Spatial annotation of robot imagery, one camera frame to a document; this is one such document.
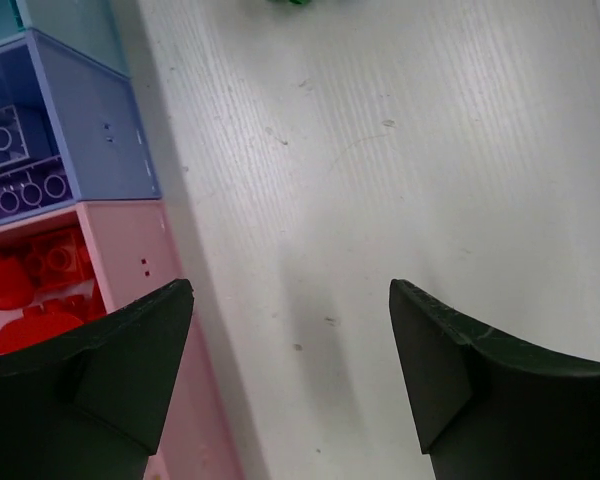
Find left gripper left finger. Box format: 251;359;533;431
0;279;194;480

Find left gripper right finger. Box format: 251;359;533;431
389;279;600;479

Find red legos in bin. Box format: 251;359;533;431
0;227;106;355

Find purple legos in bin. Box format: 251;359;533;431
0;57;73;222

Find small pink bin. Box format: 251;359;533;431
0;200;244;479

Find purple blue bin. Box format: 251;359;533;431
0;31;161;225

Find right light blue bin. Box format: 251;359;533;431
0;0;129;75

